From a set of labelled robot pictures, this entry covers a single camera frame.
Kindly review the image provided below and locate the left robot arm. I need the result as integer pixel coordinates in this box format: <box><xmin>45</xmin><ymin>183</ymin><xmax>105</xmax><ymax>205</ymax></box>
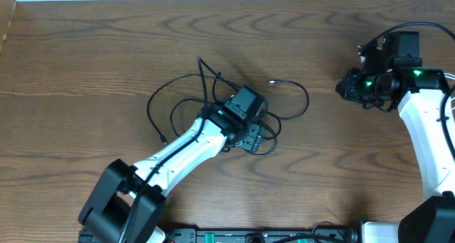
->
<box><xmin>78</xmin><ymin>99</ymin><xmax>267</xmax><ymax>242</ymax></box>

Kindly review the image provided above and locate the cardboard box edge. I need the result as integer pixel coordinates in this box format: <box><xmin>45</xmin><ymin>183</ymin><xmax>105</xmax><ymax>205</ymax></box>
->
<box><xmin>0</xmin><ymin>0</ymin><xmax>16</xmax><ymax>51</ymax></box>

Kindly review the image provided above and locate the white cable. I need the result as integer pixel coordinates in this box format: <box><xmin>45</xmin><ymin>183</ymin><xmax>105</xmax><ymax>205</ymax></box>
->
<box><xmin>442</xmin><ymin>72</ymin><xmax>455</xmax><ymax>119</ymax></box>

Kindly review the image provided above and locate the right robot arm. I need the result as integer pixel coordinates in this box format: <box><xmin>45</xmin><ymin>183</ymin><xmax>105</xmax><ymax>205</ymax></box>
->
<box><xmin>336</xmin><ymin>67</ymin><xmax>454</xmax><ymax>242</ymax></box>

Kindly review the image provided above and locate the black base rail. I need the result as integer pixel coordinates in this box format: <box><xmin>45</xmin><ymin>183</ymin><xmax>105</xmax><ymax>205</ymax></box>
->
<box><xmin>164</xmin><ymin>228</ymin><xmax>348</xmax><ymax>243</ymax></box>

